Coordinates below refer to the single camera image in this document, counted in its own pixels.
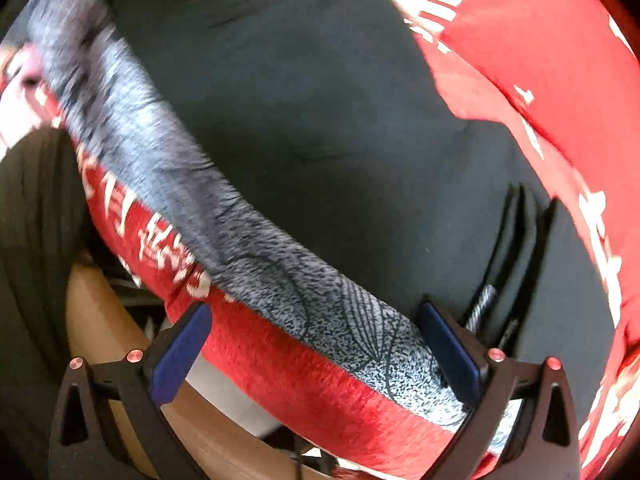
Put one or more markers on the red printed sofa backrest cover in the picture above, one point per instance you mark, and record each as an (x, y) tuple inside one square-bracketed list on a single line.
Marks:
[(540, 50)]

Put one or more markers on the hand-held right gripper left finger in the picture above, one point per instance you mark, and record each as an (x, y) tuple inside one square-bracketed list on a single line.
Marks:
[(180, 355)]

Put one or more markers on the black pants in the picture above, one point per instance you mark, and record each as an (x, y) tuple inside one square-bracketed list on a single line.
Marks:
[(325, 110)]

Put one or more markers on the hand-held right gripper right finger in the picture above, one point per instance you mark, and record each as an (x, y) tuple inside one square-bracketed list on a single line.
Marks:
[(450, 355)]

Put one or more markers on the person's dark ribbed clothing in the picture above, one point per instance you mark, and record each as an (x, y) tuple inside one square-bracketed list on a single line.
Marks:
[(35, 235)]

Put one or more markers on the wooden sofa frame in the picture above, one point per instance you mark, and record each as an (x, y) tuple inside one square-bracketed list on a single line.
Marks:
[(100, 320)]

